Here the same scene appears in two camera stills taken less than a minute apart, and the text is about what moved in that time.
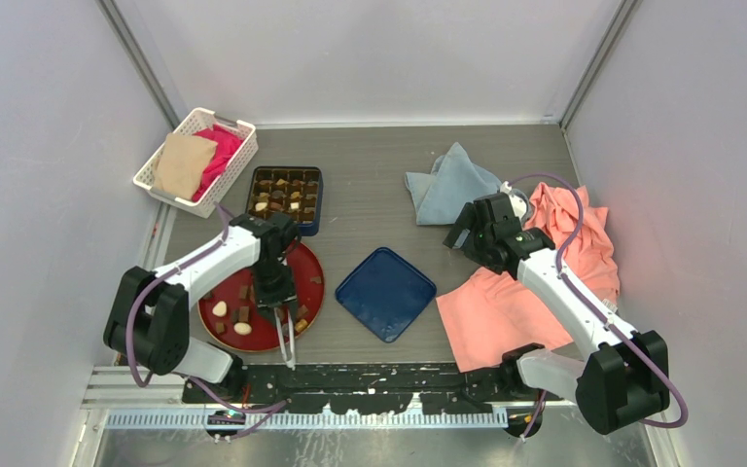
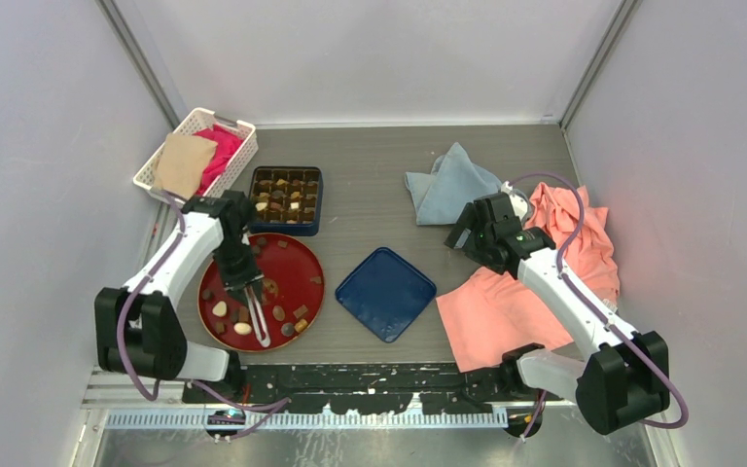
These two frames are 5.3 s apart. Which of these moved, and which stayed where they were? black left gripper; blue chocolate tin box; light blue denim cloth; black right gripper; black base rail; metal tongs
Moved: black left gripper; metal tongs
Stayed: black right gripper; blue chocolate tin box; black base rail; light blue denim cloth
